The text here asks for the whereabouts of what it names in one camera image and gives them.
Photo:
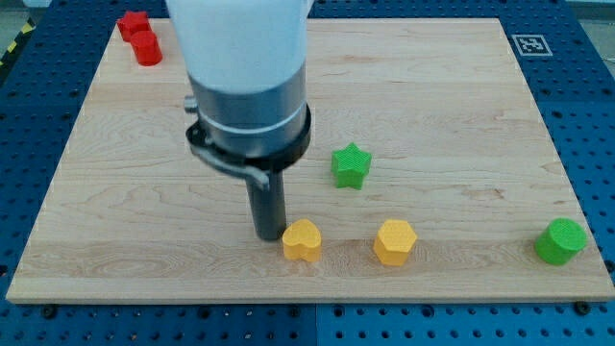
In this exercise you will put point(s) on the white fiducial marker tag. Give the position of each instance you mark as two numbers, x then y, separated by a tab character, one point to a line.
532	45

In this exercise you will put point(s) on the green cylinder block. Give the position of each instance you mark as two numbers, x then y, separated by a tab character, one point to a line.
562	240

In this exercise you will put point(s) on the green star block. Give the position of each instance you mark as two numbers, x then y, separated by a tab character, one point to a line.
350	166

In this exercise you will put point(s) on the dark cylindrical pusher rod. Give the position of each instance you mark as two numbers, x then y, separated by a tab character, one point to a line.
268	207

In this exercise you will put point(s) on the black bolt left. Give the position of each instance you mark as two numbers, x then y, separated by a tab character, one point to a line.
49	311

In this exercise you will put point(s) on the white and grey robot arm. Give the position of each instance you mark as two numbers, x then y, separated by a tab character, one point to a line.
246	63

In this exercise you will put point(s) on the light wooden board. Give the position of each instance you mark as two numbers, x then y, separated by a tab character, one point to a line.
459	150

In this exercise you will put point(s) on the red cylinder block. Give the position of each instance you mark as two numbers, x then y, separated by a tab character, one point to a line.
146	48

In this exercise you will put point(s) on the black bolt right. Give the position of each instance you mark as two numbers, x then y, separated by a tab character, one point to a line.
582	308

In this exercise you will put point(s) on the yellow hexagon block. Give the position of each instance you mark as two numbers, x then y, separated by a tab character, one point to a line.
394	242

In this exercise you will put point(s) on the red star block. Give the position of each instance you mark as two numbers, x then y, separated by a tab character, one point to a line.
131	23

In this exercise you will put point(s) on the yellow heart block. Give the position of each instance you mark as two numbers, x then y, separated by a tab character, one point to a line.
302	240

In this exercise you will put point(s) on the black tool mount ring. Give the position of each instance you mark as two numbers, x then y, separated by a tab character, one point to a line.
254	170

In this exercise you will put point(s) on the black bolt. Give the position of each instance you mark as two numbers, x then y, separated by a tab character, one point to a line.
49	311
582	308

